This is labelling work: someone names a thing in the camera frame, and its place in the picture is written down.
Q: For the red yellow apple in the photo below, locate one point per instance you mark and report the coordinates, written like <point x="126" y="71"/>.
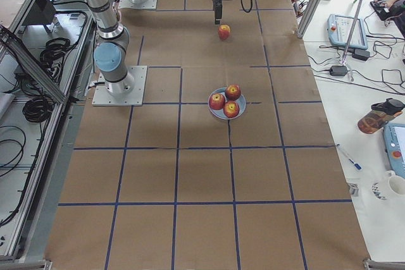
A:
<point x="224" y="32"/>

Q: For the red apple on plate rear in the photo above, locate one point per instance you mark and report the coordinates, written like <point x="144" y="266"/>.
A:
<point x="233" y="92"/>

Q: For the red apple on plate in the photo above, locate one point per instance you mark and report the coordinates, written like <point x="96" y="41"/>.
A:
<point x="231" y="109"/>
<point x="233" y="92"/>
<point x="216" y="101"/>

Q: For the red apple on plate outer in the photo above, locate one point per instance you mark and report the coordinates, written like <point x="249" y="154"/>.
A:
<point x="216" y="101"/>

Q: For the red apple on plate front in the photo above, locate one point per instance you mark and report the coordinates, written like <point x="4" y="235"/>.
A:
<point x="231" y="109"/>

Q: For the light blue plate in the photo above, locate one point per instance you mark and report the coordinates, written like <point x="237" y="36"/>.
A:
<point x="219" y="114"/>

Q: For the blue teach pendant far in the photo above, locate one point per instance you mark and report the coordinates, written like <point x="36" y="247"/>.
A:
<point x="339" y="27"/>

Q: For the blue teach pendant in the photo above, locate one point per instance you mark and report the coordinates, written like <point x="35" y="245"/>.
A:
<point x="393" y="135"/>
<point x="339" y="27"/>

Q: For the black power adapter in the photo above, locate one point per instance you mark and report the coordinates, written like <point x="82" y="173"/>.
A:
<point x="338" y="71"/>

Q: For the grabber stick green tip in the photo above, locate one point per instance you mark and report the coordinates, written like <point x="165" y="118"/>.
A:
<point x="342" y="61"/>

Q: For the brown water bottle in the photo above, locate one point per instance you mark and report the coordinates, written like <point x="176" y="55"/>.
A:
<point x="380" y="114"/>

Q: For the white blue pen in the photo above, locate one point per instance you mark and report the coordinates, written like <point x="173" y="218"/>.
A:
<point x="348" y="157"/>

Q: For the blue teach pendant near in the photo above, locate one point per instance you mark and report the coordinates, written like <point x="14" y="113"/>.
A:
<point x="393" y="135"/>

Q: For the white mug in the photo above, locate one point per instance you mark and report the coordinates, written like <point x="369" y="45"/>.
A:
<point x="390" y="186"/>

